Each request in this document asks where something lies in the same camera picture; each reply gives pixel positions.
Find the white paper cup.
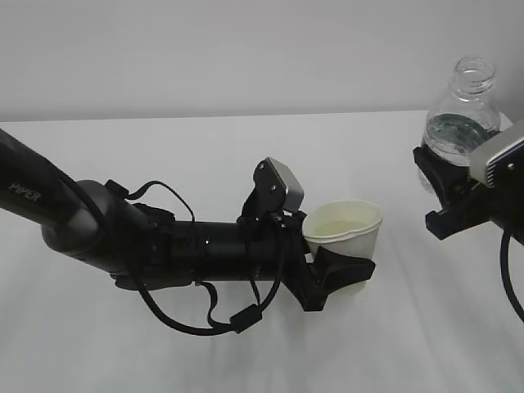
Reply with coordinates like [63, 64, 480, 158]
[301, 199, 384, 293]

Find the clear water bottle green label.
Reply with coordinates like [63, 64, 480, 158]
[421, 56, 501, 167]

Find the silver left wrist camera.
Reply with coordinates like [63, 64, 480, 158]
[266, 157, 305, 213]

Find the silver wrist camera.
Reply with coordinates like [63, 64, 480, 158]
[469, 120, 523, 188]
[266, 157, 305, 213]

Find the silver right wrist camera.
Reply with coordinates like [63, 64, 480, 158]
[469, 120, 523, 188]

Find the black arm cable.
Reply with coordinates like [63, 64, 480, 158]
[104, 179, 287, 337]
[498, 227, 524, 320]

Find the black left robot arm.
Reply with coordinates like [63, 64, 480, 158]
[1, 133, 375, 311]

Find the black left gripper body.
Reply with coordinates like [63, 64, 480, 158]
[237, 212, 328, 312]

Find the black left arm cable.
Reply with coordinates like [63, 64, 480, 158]
[104, 179, 287, 337]

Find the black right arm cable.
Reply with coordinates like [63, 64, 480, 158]
[498, 227, 524, 320]

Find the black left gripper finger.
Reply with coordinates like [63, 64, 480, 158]
[313, 247, 376, 295]
[286, 210, 308, 236]

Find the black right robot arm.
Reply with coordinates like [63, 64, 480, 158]
[413, 145, 523, 243]

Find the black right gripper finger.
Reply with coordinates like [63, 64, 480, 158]
[413, 146, 478, 208]

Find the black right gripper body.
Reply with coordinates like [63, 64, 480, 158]
[425, 183, 508, 240]

